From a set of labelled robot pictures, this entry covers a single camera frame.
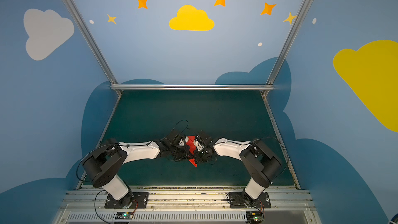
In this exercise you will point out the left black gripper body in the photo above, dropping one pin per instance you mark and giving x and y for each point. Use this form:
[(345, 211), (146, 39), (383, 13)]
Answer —
[(180, 146)]

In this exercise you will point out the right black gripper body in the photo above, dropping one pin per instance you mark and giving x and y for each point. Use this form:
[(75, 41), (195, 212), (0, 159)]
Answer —
[(202, 149)]

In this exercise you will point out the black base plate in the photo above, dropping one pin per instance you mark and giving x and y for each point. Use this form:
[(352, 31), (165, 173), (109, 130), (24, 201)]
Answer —
[(131, 200), (242, 200)]

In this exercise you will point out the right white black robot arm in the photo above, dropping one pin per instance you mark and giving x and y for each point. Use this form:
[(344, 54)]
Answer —
[(262, 164)]

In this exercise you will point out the left green circuit board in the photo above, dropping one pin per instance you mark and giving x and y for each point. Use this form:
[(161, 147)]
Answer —
[(124, 215)]

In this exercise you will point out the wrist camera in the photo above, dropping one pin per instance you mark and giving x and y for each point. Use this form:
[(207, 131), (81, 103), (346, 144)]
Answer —
[(203, 140), (174, 137)]

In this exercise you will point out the aluminium frame horizontal bar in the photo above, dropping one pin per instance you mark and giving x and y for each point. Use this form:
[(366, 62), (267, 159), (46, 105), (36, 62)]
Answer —
[(191, 87)]

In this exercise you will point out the green circuit board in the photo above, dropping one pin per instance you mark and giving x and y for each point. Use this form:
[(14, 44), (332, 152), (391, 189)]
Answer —
[(124, 215), (254, 217)]

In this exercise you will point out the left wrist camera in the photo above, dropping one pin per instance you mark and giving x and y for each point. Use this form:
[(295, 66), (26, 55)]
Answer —
[(174, 137)]

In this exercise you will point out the right green circuit board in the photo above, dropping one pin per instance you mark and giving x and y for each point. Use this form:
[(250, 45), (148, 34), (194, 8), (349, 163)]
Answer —
[(254, 217)]

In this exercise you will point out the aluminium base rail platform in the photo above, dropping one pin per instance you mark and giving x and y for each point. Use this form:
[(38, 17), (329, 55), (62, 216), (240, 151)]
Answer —
[(187, 205)]

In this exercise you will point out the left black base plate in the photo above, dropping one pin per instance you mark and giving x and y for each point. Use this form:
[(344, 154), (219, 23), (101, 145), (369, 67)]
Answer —
[(131, 200)]

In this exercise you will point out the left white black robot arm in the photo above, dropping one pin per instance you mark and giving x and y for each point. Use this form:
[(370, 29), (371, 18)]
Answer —
[(103, 164)]

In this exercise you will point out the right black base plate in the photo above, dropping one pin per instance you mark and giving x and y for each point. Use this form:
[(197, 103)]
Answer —
[(242, 200)]

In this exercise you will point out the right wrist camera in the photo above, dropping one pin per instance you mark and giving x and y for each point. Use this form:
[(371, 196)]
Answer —
[(203, 140)]

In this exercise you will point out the red square paper sheet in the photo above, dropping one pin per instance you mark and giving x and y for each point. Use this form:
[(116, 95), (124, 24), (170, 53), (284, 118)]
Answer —
[(192, 147)]

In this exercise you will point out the left aluminium frame post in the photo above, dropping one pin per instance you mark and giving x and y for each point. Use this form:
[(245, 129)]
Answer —
[(78, 19)]

